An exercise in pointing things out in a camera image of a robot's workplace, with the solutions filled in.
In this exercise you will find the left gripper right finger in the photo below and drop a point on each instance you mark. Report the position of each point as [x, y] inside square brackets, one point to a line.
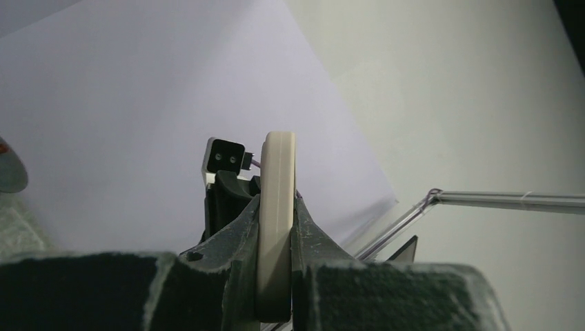
[331, 290]

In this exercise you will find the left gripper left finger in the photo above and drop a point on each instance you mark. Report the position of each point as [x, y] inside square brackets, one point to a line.
[209, 287]

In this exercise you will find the phone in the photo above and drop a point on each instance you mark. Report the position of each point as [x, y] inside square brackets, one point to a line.
[275, 221]

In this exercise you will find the black filament spool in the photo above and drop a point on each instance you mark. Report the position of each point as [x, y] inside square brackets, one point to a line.
[14, 176]

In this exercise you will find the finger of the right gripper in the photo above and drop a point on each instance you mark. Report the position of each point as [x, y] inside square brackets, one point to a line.
[225, 200]

